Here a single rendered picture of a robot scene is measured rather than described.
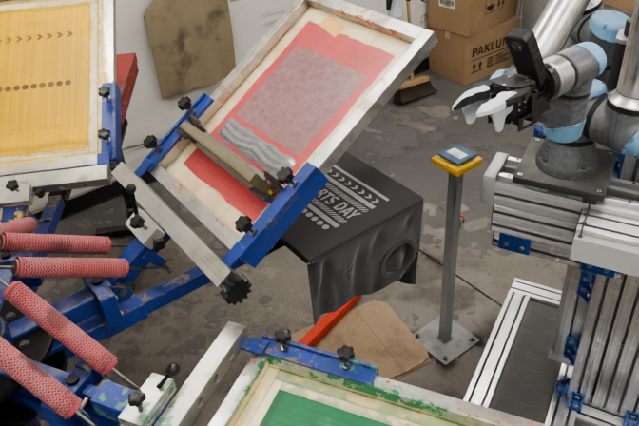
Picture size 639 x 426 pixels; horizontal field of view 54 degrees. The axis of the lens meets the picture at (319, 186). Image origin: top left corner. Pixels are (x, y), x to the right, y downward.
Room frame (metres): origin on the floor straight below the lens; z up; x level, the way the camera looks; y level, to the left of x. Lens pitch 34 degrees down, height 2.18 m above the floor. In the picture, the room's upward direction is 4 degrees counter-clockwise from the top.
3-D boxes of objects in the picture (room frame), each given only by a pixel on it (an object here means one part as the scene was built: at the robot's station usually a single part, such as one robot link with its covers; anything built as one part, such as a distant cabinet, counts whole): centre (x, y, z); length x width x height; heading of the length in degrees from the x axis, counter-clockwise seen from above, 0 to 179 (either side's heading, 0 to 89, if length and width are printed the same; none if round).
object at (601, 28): (1.81, -0.91, 1.42); 0.13 x 0.12 x 0.14; 5
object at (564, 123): (1.14, -0.50, 1.56); 0.11 x 0.08 x 0.11; 35
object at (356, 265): (1.60, -0.12, 0.79); 0.46 x 0.09 x 0.33; 125
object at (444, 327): (1.94, -0.51, 0.48); 0.22 x 0.22 x 0.96; 35
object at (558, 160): (1.38, -0.65, 1.31); 0.15 x 0.15 x 0.10
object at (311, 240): (1.75, -0.02, 0.95); 0.48 x 0.44 x 0.01; 125
